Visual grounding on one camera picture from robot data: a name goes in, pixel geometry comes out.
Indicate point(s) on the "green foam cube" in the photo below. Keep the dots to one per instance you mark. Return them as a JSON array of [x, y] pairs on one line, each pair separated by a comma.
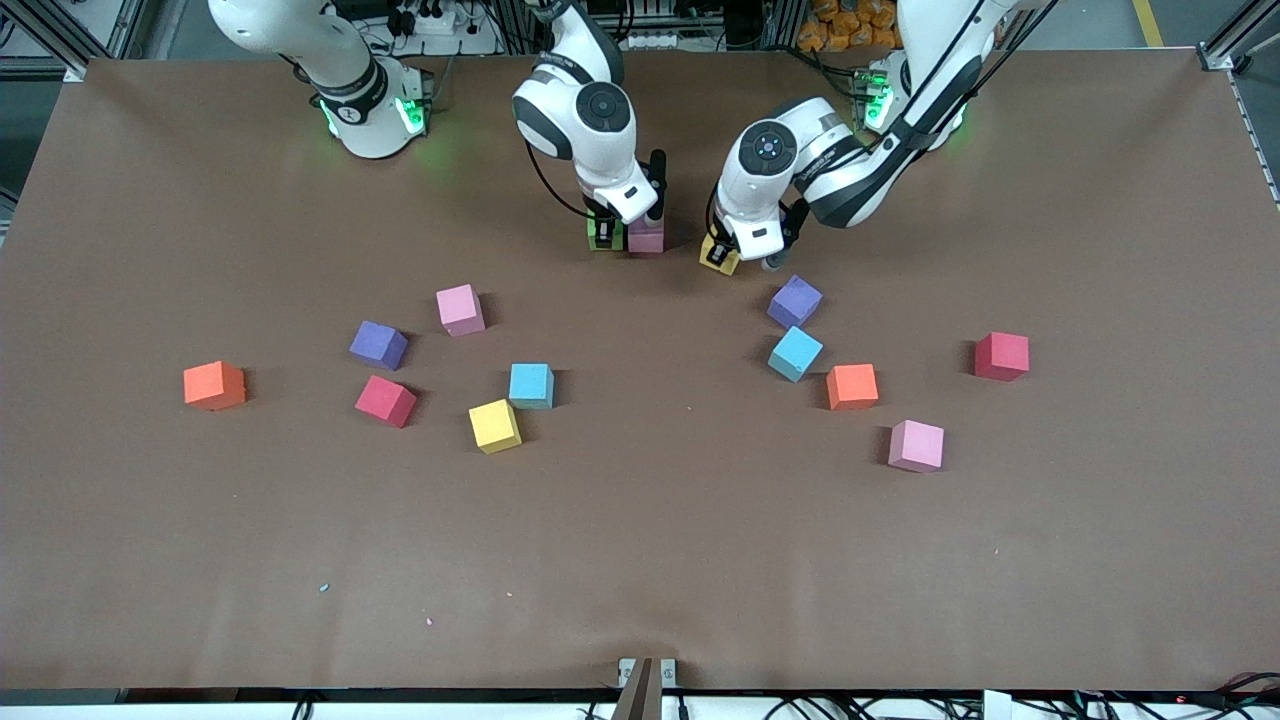
[[592, 240]]

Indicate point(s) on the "purple foam cube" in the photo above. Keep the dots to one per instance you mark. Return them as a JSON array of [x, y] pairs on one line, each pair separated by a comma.
[[378, 345], [795, 302]]

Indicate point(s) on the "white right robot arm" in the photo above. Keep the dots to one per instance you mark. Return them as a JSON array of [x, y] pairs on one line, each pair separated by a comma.
[[605, 165]]

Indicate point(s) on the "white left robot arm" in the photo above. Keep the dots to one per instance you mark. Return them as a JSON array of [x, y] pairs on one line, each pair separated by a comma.
[[745, 195]]

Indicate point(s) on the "pink foam cube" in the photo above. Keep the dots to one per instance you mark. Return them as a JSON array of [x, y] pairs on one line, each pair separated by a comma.
[[647, 240], [460, 309], [916, 445]]

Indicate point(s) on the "orange foam cube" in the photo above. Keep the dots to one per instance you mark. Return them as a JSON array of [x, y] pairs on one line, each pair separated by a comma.
[[214, 385], [852, 386]]

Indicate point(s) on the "metal table edge bracket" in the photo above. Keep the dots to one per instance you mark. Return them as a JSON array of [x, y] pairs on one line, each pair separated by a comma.
[[640, 700]]

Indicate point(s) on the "yellow foam cube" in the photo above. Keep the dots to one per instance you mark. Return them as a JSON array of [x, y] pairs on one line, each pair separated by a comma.
[[736, 260], [495, 426]]

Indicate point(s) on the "red foam cube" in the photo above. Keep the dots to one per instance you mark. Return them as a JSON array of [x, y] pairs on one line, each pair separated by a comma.
[[386, 400], [1001, 356]]

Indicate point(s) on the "white power strip with plugs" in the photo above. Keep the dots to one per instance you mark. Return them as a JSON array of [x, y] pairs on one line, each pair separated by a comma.
[[440, 24]]

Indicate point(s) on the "blue foam cube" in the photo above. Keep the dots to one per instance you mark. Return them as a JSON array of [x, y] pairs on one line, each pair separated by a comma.
[[795, 353], [531, 385]]

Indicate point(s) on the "brown paper table cover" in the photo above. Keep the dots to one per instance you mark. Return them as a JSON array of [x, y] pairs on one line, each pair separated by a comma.
[[640, 520]]

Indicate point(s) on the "bag of orange items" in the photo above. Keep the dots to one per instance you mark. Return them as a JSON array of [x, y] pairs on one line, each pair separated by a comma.
[[830, 30]]

